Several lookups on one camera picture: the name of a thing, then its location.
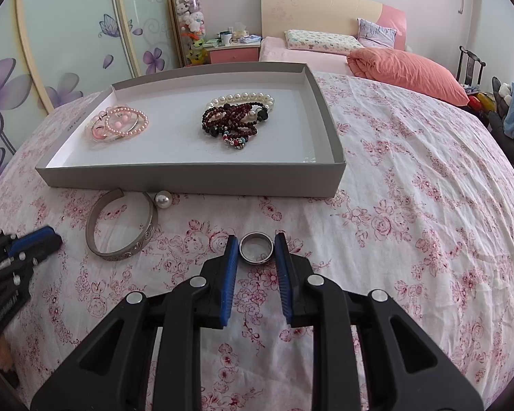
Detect pink nightstand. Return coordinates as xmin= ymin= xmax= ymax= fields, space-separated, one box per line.
xmin=208 ymin=36 xmax=262 ymax=65

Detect beige pink headboard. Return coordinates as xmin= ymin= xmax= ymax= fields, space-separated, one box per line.
xmin=260 ymin=0 xmax=408 ymax=50

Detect silver ring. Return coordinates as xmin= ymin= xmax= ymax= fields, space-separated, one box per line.
xmin=238 ymin=232 xmax=276 ymax=264

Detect pink bed mattress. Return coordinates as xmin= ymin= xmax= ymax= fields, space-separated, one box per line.
xmin=258 ymin=36 xmax=370 ymax=79

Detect thin silver bangle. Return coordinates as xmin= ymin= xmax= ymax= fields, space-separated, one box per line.
xmin=88 ymin=113 xmax=149 ymax=141

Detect clear tube of plush toys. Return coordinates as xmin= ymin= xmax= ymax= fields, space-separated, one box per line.
xmin=173 ymin=0 xmax=209 ymax=67

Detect grey cardboard tray box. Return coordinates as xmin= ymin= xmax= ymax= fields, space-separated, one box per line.
xmin=35 ymin=61 xmax=347 ymax=200

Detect dark bead bracelet black stones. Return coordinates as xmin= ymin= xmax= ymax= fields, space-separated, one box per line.
xmin=205 ymin=101 xmax=270 ymax=138

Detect silver cuff bangle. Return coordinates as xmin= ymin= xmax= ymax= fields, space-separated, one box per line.
xmin=85 ymin=187 xmax=159 ymax=262

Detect purple white pillow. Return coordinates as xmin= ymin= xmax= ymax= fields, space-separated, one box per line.
xmin=356 ymin=17 xmax=399 ymax=49

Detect patterned flat pillow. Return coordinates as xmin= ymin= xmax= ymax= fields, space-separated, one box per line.
xmin=283 ymin=29 xmax=365 ymax=55

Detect white pearl bracelet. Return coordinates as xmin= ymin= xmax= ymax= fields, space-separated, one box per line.
xmin=205 ymin=91 xmax=276 ymax=117

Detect salmon quilt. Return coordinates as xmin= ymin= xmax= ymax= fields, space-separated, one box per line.
xmin=346 ymin=47 xmax=471 ymax=107

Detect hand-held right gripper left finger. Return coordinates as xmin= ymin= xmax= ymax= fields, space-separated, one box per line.
xmin=30 ymin=234 xmax=241 ymax=411

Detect dark red bead strand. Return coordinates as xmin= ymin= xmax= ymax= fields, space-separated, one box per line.
xmin=201 ymin=103 xmax=258 ymax=151

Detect glass wardrobe purple flowers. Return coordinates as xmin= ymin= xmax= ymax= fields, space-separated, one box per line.
xmin=0 ymin=0 xmax=186 ymax=207

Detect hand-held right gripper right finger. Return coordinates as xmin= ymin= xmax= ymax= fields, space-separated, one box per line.
xmin=274 ymin=232 xmax=485 ymax=411

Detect dark wooden chair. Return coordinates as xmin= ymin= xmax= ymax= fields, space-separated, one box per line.
xmin=456 ymin=45 xmax=487 ymax=91

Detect pink coral bead bracelet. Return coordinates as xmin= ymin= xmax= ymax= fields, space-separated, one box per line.
xmin=84 ymin=109 xmax=126 ymax=141

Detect pink pearl bracelet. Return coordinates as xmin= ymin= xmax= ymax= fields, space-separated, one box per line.
xmin=105 ymin=105 xmax=150 ymax=139

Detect person's left hand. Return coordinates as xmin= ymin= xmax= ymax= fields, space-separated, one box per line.
xmin=0 ymin=336 xmax=19 ymax=372

